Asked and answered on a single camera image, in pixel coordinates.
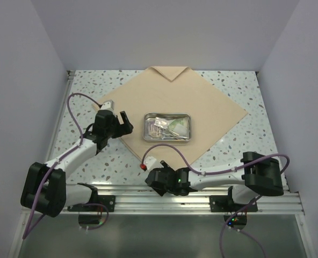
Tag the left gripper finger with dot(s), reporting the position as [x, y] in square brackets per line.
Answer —
[126, 121]
[120, 131]

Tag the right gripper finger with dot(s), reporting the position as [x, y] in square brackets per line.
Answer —
[165, 165]
[159, 189]

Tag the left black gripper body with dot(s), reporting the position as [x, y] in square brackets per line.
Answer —
[109, 131]

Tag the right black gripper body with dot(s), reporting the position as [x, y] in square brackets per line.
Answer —
[162, 169]

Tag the clear small plastic packet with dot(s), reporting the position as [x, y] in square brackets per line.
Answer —
[161, 123]

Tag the stainless steel tray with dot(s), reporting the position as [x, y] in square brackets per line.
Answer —
[150, 117]

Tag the beige cloth wrap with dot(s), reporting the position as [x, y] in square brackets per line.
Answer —
[176, 90]

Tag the purple printed packet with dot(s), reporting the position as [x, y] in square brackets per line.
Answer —
[155, 131]

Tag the serrated steel forceps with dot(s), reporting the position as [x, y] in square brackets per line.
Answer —
[169, 135]

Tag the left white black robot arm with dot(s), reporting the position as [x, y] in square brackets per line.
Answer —
[46, 190]

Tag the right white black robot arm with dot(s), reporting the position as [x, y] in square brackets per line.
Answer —
[249, 177]

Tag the white gauze pad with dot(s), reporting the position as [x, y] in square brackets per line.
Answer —
[181, 130]

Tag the green printed gauze packet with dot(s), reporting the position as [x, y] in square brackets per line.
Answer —
[179, 122]

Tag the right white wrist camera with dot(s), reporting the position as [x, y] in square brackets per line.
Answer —
[149, 164]

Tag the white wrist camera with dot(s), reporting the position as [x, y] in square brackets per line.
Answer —
[149, 164]
[107, 105]

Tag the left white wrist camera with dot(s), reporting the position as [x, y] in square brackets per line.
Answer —
[107, 105]

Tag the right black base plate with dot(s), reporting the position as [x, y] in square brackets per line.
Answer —
[223, 203]

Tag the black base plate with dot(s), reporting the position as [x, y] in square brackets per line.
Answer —
[108, 201]
[223, 203]

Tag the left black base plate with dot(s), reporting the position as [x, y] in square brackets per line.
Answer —
[108, 201]

